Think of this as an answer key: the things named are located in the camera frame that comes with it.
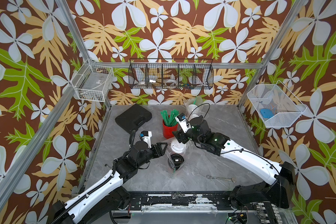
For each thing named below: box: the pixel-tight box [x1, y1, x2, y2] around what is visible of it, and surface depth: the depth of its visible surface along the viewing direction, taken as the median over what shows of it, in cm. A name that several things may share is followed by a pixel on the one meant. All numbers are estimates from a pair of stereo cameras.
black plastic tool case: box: [114, 103, 153, 134], surface depth 110 cm
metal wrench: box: [206, 174, 237, 183], surface depth 84 cm
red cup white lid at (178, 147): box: [170, 140, 187, 154], surface depth 78 cm
